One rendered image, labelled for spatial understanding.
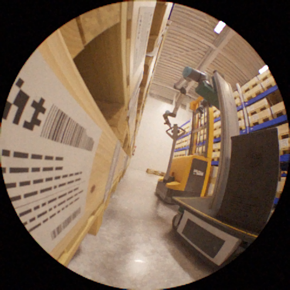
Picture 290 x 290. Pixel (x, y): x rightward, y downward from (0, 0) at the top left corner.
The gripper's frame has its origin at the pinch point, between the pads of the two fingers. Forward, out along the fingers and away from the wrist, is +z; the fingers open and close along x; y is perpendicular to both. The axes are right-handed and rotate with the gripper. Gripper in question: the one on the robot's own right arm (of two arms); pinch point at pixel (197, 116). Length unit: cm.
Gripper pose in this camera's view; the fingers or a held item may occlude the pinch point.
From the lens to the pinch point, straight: 183.4
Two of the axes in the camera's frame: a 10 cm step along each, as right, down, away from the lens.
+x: 8.3, 4.0, 3.8
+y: 2.7, 3.2, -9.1
